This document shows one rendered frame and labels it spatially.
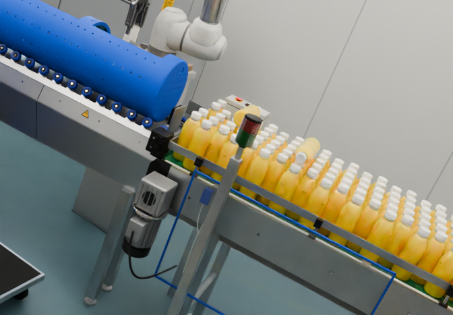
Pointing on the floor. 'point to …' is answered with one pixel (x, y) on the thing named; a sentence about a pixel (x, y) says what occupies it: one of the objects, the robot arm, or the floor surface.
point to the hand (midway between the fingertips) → (131, 34)
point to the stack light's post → (205, 235)
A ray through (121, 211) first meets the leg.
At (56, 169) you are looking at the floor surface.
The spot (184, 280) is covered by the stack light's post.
